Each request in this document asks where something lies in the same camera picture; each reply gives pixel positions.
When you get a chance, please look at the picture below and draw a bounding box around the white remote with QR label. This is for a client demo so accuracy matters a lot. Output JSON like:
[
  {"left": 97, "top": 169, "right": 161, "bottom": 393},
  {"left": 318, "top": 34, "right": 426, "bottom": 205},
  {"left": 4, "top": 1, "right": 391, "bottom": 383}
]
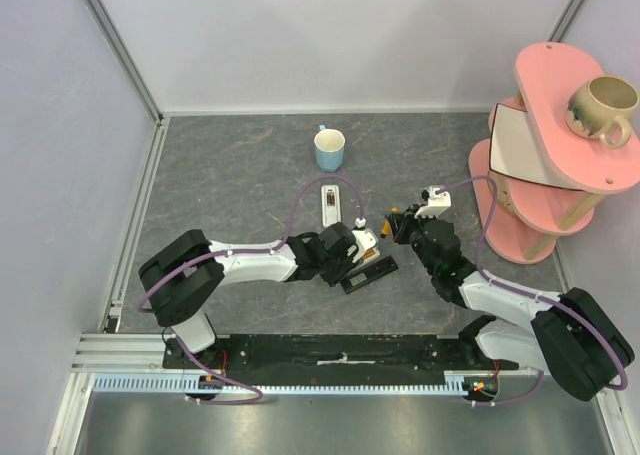
[{"left": 362, "top": 248, "right": 381, "bottom": 264}]

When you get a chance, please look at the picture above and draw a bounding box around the aluminium frame rail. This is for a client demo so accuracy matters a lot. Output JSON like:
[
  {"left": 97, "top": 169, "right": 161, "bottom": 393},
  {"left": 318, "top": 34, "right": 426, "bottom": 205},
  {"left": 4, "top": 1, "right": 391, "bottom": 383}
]
[{"left": 46, "top": 0, "right": 168, "bottom": 454}]

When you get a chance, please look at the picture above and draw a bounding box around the yellow handled screwdriver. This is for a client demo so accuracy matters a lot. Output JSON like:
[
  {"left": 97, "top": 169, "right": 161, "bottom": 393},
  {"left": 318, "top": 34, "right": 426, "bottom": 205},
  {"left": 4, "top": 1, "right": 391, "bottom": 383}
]
[{"left": 380, "top": 207, "right": 398, "bottom": 238}]

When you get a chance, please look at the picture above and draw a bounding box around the black remote control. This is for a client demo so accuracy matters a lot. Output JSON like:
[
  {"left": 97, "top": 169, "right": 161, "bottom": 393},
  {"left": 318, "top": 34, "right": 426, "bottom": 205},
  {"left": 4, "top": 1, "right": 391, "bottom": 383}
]
[{"left": 340, "top": 256, "right": 398, "bottom": 294}]

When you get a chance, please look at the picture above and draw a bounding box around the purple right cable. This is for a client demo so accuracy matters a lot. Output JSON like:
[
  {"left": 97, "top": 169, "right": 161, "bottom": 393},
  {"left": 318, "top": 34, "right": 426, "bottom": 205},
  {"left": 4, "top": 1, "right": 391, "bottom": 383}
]
[{"left": 442, "top": 176, "right": 629, "bottom": 406}]

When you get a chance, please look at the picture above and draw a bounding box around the light blue cup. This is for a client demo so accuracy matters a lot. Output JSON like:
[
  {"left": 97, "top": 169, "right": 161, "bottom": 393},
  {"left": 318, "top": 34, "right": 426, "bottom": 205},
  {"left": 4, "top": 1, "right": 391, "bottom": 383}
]
[{"left": 313, "top": 125, "right": 346, "bottom": 173}]

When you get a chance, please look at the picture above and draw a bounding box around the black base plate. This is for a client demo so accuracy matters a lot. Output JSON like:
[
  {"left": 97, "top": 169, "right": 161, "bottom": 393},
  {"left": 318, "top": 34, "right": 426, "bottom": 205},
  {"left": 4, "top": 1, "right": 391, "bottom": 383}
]
[{"left": 194, "top": 334, "right": 518, "bottom": 373}]

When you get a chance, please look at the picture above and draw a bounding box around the light blue cable duct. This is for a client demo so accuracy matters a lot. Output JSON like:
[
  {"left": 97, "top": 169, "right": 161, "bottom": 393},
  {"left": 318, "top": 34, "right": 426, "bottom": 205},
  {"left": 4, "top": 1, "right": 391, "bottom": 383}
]
[{"left": 92, "top": 373, "right": 477, "bottom": 396}]

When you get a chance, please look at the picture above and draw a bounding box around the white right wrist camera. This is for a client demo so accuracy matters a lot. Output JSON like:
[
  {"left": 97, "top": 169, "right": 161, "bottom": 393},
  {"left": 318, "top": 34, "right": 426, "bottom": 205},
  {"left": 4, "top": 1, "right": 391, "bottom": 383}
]
[{"left": 414, "top": 186, "right": 452, "bottom": 219}]

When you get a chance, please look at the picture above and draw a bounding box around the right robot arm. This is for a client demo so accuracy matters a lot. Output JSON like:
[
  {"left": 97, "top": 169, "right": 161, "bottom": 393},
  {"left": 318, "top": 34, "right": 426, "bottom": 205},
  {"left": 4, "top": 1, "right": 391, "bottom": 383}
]
[{"left": 386, "top": 205, "right": 635, "bottom": 401}]

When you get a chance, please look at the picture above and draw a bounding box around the beige ceramic mug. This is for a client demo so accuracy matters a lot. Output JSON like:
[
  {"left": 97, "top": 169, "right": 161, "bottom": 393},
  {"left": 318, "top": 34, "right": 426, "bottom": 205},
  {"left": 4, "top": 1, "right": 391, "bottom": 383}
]
[{"left": 565, "top": 75, "right": 639, "bottom": 149}]

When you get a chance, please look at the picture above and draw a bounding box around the pink wooden shelf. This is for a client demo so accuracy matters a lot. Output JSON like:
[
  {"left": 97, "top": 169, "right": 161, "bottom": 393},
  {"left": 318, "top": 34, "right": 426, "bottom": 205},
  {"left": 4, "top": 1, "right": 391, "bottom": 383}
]
[{"left": 468, "top": 42, "right": 639, "bottom": 264}]

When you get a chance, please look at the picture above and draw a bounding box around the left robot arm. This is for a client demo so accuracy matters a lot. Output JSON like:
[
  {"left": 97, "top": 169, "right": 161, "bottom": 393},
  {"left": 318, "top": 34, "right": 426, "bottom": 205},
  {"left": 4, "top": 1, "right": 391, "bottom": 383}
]
[{"left": 138, "top": 222, "right": 376, "bottom": 368}]

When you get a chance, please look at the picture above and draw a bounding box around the white remote control upper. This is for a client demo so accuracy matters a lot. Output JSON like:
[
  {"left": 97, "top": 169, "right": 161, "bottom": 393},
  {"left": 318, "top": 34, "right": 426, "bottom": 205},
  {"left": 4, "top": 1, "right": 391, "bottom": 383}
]
[{"left": 321, "top": 185, "right": 342, "bottom": 228}]

